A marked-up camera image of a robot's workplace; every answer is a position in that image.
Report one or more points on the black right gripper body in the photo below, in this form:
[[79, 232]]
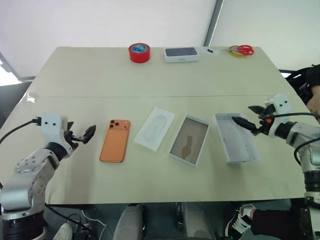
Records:
[[266, 122]]

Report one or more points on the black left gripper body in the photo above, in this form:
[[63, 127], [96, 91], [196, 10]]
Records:
[[71, 142]]

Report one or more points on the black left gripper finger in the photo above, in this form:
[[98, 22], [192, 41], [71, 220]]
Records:
[[89, 133], [70, 125]]

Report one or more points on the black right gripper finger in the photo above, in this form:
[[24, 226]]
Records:
[[247, 124], [257, 109]]

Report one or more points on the orange smartphone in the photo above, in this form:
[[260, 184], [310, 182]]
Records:
[[115, 142]]

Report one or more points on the white box base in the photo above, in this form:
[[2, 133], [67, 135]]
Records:
[[190, 140]]

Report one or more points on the white cardboard insert tray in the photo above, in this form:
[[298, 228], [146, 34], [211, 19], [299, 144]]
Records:
[[153, 128]]

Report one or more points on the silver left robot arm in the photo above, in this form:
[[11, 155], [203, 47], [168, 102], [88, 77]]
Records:
[[25, 185]]

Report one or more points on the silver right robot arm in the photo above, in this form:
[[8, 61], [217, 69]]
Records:
[[297, 132]]

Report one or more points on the white box lid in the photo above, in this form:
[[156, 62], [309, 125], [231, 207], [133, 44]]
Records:
[[236, 142]]

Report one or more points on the closed white phone box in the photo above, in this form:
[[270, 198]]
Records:
[[181, 54]]

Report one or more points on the yellow tape roll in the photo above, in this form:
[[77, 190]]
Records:
[[235, 53]]

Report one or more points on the white shoe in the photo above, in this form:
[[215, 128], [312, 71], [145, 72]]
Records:
[[63, 232]]

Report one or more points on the red tape roll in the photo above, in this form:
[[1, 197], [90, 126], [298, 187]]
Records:
[[139, 53]]

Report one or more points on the black and white sneaker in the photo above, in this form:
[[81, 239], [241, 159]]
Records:
[[238, 220]]

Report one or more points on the grey rounded robot leg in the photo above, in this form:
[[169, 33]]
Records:
[[128, 222], [195, 222]]

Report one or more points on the grey metal pillar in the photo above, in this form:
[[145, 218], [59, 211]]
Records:
[[213, 22]]

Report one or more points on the person's dark trouser leg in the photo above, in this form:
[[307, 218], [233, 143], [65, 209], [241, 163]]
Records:
[[275, 222]]

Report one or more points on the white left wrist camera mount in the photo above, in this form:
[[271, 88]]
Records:
[[51, 127]]

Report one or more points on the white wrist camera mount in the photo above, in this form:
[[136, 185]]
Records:
[[281, 103], [51, 127]]

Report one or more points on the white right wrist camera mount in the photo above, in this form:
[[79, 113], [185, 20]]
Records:
[[281, 103]]

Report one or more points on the grey window frame bar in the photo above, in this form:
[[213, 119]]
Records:
[[11, 68]]

